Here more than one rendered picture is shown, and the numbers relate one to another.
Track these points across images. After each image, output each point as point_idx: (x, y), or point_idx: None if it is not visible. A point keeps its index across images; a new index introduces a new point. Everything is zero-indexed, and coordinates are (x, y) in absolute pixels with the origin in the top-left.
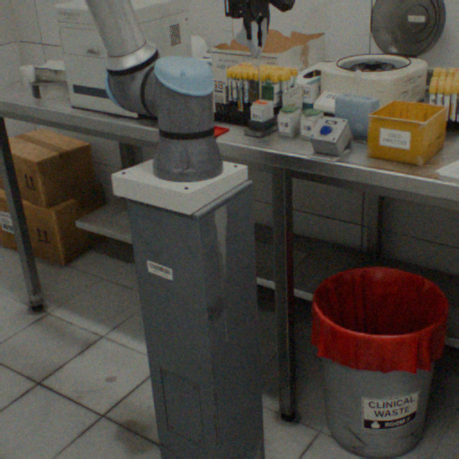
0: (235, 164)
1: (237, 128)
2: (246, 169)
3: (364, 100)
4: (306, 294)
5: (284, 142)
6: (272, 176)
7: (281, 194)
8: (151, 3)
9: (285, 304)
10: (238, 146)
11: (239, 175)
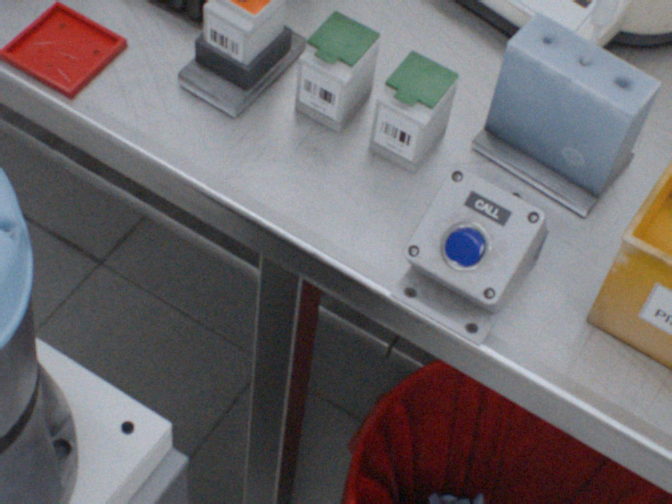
0: (127, 407)
1: (155, 32)
2: (169, 433)
3: (610, 99)
4: (330, 316)
5: (314, 162)
6: (262, 255)
7: (289, 304)
8: None
9: (272, 482)
10: (154, 166)
11: (141, 470)
